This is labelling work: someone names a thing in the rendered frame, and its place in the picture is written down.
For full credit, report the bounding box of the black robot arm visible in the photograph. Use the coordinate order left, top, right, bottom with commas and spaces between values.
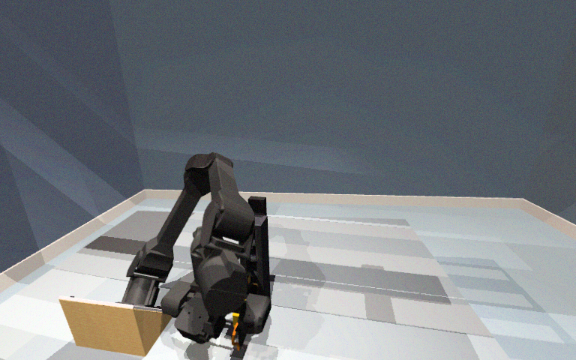
118, 152, 255, 344

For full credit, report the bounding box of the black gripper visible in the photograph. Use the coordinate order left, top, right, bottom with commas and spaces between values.
160, 277, 272, 347

